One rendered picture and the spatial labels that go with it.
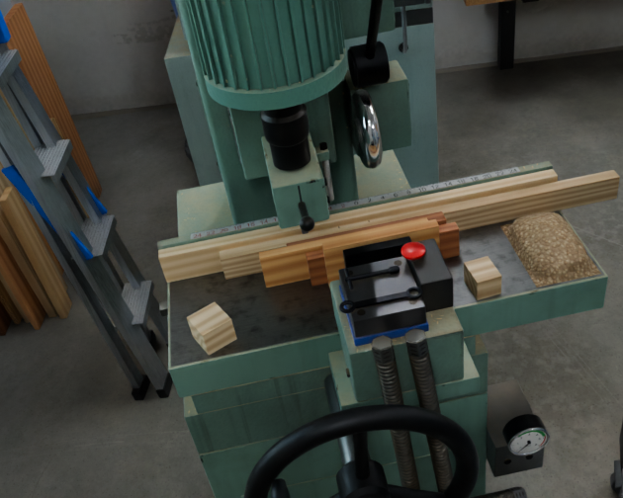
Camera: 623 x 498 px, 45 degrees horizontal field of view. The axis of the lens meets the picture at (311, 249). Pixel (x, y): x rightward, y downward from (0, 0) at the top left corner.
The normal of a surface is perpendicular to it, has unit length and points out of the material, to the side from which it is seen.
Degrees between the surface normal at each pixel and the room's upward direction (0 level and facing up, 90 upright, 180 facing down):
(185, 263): 90
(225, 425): 90
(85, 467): 0
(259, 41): 90
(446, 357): 90
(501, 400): 0
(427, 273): 0
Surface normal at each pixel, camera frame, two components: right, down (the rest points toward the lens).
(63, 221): 0.96, -0.16
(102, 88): 0.01, 0.64
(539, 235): -0.47, -0.65
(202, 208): -0.14, -0.76
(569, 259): -0.04, -0.34
